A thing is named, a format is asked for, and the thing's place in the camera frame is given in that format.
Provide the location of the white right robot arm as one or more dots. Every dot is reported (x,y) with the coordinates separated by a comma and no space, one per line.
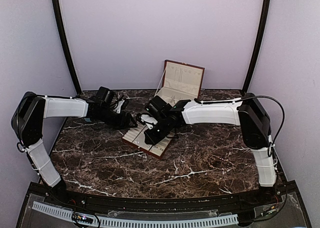
(246,112)

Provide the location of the red jewelry tray insert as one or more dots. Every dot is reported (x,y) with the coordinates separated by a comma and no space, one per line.
(135,137)

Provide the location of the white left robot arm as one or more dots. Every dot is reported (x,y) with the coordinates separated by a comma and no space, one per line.
(33,115)

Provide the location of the black corner frame post right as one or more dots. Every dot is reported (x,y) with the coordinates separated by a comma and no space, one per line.
(257,45)

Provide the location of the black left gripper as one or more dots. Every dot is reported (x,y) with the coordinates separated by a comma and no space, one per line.
(123,125)

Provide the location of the black corner frame post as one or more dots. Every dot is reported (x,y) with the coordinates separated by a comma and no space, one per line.
(65,46)
(257,45)

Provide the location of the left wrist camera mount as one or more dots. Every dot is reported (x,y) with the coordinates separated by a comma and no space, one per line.
(120,104)

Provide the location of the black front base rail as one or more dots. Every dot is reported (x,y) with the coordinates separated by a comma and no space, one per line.
(239,202)

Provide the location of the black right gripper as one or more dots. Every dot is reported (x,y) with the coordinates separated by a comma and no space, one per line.
(151,139)

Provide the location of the white slotted cable duct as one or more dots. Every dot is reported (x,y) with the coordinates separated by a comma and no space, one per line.
(127,219)

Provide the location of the red open jewelry box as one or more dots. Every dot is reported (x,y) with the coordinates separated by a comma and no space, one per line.
(179,81)

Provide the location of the black corner frame post left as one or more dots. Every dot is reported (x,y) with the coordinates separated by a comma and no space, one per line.
(65,46)

